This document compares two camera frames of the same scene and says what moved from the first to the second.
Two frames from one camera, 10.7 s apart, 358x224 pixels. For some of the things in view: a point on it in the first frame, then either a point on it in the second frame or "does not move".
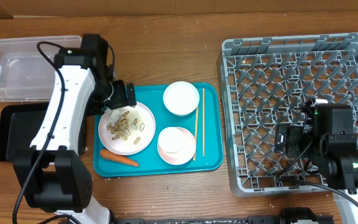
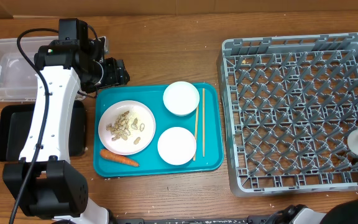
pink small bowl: x=176 y=145 does not move
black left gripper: x=120 y=99 → x=116 y=73
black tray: x=17 y=127 does not move
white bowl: x=181 y=98 does not move
